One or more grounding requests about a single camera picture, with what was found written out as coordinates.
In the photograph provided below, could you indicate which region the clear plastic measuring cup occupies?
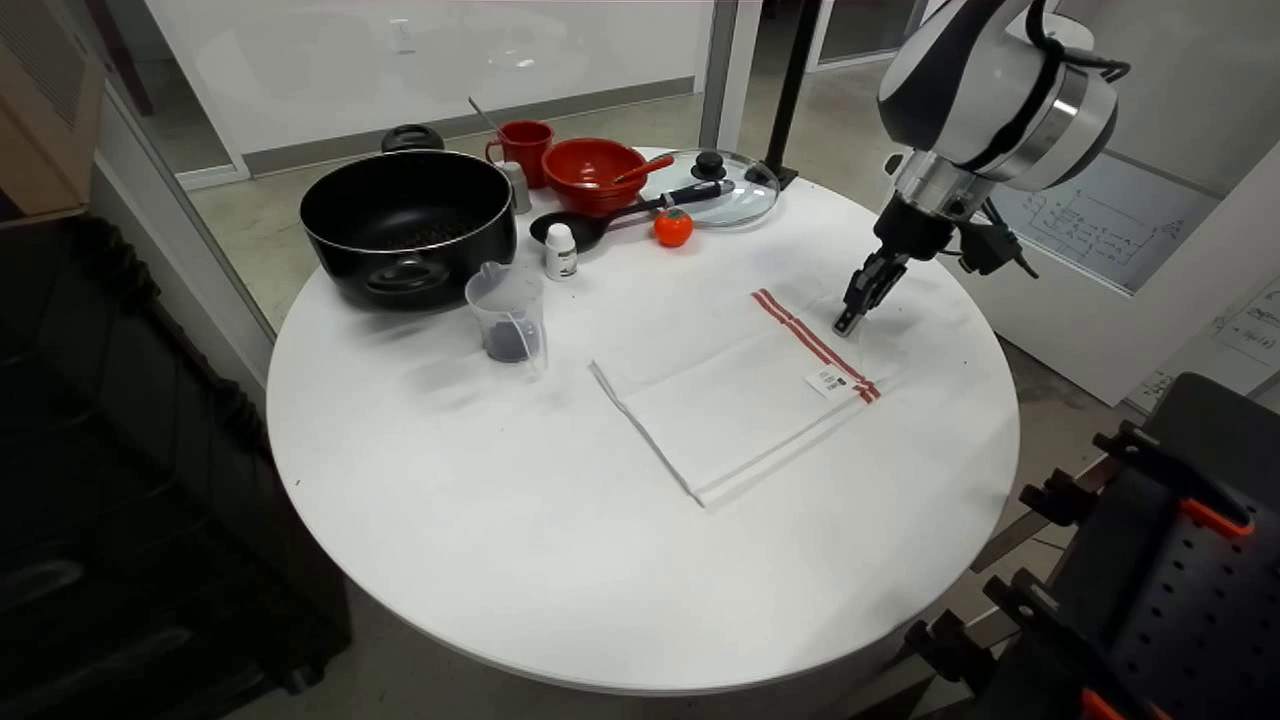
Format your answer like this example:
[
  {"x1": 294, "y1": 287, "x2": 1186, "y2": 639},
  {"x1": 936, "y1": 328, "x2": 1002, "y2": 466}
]
[{"x1": 461, "y1": 257, "x2": 553, "y2": 373}]

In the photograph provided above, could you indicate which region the cardboard box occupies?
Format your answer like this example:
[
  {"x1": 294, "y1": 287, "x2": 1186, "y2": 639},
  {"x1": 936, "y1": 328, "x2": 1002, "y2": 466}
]
[{"x1": 0, "y1": 31, "x2": 105, "y2": 222}]

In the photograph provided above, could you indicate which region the black cabinet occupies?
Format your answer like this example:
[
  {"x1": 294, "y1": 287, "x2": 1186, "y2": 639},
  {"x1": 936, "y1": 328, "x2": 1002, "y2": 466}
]
[{"x1": 0, "y1": 213, "x2": 357, "y2": 720}]

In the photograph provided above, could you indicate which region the black ladle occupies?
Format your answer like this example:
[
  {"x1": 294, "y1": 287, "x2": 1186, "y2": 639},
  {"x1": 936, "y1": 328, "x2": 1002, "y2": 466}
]
[{"x1": 526, "y1": 174, "x2": 736, "y2": 257}]

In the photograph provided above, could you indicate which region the black clamp with orange handle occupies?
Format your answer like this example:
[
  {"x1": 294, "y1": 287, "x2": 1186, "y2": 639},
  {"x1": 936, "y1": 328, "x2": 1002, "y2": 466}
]
[
  {"x1": 902, "y1": 567, "x2": 1165, "y2": 720},
  {"x1": 1014, "y1": 418, "x2": 1254, "y2": 542}
]

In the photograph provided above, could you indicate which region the grey metal door post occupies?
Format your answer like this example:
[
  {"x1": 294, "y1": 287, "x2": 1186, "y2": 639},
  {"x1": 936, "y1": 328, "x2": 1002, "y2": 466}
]
[{"x1": 693, "y1": 0, "x2": 769, "y2": 150}]

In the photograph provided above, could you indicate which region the small clear shaker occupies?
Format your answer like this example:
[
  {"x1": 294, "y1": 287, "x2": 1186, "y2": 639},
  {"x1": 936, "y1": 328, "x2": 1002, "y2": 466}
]
[{"x1": 490, "y1": 155, "x2": 537, "y2": 215}]

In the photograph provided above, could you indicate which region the red cup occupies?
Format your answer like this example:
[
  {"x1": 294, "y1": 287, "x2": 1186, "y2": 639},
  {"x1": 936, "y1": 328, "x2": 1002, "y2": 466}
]
[{"x1": 478, "y1": 115, "x2": 561, "y2": 192}]

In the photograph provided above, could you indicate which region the small printed paper sheet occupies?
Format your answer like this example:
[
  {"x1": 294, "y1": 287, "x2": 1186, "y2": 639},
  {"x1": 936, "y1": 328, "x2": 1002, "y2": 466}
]
[{"x1": 1173, "y1": 273, "x2": 1280, "y2": 417}]

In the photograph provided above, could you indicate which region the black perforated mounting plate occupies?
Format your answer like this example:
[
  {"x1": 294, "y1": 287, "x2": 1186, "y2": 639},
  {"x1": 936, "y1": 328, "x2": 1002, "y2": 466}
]
[{"x1": 991, "y1": 373, "x2": 1280, "y2": 720}]

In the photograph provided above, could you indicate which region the black camera stand pole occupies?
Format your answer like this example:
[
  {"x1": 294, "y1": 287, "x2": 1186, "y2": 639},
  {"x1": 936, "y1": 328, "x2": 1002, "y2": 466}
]
[{"x1": 758, "y1": 0, "x2": 827, "y2": 192}]

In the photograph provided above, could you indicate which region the large printed paper sheet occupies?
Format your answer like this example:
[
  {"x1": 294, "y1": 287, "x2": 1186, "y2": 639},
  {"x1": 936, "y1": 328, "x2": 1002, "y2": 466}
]
[{"x1": 991, "y1": 150, "x2": 1220, "y2": 294}]

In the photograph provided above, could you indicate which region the white towel with red stripes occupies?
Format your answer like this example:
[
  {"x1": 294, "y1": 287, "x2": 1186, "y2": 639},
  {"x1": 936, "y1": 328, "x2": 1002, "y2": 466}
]
[{"x1": 587, "y1": 281, "x2": 890, "y2": 513}]

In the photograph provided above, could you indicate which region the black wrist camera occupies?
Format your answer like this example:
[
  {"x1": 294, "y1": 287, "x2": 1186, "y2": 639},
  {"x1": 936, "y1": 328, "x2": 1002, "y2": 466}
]
[{"x1": 956, "y1": 213, "x2": 1038, "y2": 281}]

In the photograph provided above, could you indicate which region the black cooking pot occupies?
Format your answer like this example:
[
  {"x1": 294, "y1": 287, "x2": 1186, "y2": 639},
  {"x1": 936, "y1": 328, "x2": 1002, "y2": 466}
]
[{"x1": 294, "y1": 121, "x2": 518, "y2": 316}]

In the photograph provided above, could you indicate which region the small white bottle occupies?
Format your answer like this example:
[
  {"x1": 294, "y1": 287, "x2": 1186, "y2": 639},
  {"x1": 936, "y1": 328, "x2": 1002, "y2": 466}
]
[{"x1": 539, "y1": 220, "x2": 578, "y2": 283}]

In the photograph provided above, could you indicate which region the small orange round object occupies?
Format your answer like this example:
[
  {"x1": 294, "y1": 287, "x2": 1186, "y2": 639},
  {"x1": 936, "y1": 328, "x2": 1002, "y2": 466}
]
[{"x1": 647, "y1": 204, "x2": 698, "y2": 250}]

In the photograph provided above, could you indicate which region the red plastic bowl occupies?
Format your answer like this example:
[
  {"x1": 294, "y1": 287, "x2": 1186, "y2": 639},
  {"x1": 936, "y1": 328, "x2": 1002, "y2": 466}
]
[{"x1": 537, "y1": 137, "x2": 674, "y2": 222}]

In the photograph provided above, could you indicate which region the glass pot lid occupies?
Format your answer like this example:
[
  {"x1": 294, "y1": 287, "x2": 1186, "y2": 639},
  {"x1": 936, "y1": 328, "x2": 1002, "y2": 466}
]
[{"x1": 647, "y1": 147, "x2": 788, "y2": 232}]

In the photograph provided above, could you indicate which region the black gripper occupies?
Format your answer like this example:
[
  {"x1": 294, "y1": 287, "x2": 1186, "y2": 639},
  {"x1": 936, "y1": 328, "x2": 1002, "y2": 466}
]
[{"x1": 833, "y1": 195, "x2": 958, "y2": 337}]

